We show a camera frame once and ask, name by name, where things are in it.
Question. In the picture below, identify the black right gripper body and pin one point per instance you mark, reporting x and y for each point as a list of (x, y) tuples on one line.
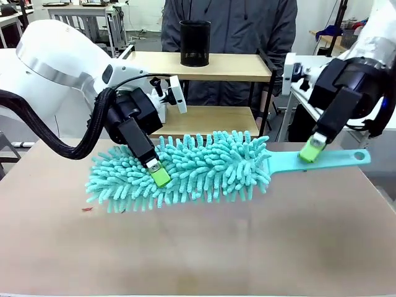
[(355, 77)]

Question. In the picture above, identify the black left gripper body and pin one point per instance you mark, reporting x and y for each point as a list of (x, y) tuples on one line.
[(136, 105)]

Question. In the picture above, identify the teal chenille duster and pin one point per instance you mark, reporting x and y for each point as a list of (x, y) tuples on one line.
[(201, 167)]

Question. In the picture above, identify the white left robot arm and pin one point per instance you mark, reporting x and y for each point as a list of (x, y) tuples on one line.
[(55, 62)]

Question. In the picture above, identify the person's left hand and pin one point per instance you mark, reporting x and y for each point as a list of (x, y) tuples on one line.
[(265, 102)]

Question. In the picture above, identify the wooden top table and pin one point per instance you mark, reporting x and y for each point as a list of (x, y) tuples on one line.
[(325, 37)]

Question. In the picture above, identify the black stand pole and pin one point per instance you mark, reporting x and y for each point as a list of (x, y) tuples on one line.
[(25, 12), (338, 28)]

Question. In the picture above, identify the blue and red cloth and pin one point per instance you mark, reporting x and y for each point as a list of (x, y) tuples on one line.
[(331, 29)]

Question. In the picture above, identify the black mesh pen holder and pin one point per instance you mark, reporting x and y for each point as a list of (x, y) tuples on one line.
[(195, 43)]

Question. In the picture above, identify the red paper scrap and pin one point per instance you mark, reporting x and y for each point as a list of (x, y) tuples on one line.
[(87, 209)]

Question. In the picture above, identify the white power strip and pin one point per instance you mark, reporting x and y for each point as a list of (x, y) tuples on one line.
[(22, 144)]

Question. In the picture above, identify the person in dark grey jacket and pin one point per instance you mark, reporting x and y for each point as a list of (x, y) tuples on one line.
[(232, 31)]

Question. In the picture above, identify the white desk with dark items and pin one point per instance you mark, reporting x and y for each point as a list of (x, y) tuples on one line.
[(10, 18)]

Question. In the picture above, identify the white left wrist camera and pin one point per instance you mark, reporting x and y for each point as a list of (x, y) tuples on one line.
[(178, 92)]

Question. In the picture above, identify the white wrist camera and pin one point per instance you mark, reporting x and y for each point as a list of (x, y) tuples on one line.
[(178, 92), (290, 71)]

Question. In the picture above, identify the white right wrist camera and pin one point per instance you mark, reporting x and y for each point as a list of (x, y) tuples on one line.
[(290, 71)]

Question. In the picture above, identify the two-tier wooden shelf black frame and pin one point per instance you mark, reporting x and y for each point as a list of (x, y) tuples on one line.
[(222, 69)]

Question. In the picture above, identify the white frame workbench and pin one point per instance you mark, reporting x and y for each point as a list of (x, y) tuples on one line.
[(77, 12)]

